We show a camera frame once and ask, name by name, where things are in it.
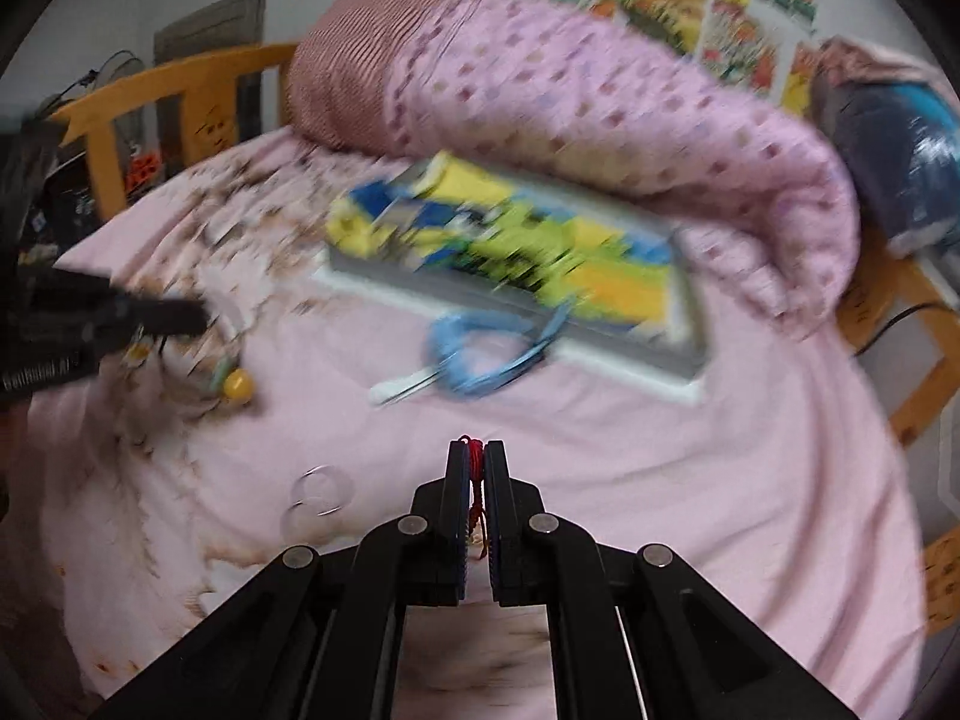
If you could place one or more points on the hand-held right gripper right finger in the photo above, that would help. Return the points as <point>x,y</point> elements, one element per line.
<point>501,495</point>

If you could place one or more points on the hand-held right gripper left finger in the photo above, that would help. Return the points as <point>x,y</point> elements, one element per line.
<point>454,495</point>

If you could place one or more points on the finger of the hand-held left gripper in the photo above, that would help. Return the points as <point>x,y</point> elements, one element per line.
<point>150,317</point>

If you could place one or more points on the orange toy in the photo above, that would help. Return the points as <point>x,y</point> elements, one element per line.
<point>142,169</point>

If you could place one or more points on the blue wrist watch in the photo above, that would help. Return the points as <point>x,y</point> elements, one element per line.
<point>450,345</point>

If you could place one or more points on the pink floral bedsheet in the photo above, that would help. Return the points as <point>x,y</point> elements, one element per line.
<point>675,502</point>

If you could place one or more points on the white box lid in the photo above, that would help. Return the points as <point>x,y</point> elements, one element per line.
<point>637,367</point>

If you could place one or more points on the standing fan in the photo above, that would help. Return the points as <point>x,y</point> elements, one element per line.
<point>112,64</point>

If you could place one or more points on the grey shallow box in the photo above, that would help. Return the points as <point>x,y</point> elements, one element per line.
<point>480,292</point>

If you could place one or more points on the yellow green cartoon drawing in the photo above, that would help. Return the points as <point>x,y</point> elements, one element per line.
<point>510,240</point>

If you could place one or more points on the pink dotted rolled quilt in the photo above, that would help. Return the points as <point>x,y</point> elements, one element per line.
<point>600,90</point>

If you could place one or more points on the blue bundle in plastic bag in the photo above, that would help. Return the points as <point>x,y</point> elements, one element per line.
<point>900,157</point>

